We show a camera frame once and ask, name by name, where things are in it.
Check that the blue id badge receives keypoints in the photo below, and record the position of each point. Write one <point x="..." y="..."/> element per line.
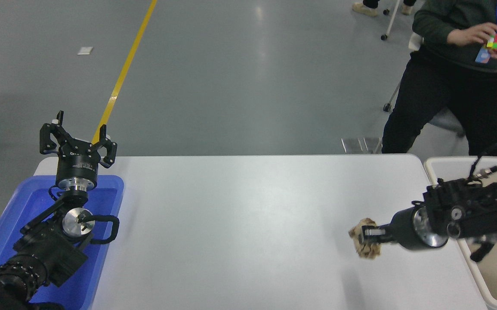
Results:
<point x="483" y="56"/>

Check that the white wheeled stand leg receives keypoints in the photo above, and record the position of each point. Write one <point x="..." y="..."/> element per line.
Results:
<point x="391" y="21"/>

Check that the blue plastic tray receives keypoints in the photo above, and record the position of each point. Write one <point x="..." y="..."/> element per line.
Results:
<point x="24" y="202"/>

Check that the person's right hand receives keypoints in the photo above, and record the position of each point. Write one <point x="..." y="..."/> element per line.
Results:
<point x="470" y="36"/>

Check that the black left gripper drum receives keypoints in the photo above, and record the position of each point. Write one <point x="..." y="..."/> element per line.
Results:
<point x="77" y="165"/>

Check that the seated person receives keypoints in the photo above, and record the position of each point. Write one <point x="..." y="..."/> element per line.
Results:
<point x="437" y="94"/>

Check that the tan shoe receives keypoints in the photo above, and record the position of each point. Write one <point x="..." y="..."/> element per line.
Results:
<point x="363" y="8"/>
<point x="407" y="9"/>

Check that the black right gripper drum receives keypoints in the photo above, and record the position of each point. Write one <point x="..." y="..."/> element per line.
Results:
<point x="403" y="228"/>

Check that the person's right forearm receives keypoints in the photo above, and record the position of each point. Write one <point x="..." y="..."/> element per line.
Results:
<point x="431" y="21"/>

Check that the tan paper ball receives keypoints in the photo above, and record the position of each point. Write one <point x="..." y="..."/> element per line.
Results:
<point x="368" y="250"/>

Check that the grey metal floor plate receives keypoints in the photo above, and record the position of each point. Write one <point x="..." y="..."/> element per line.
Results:
<point x="351" y="145"/>
<point x="372" y="145"/>

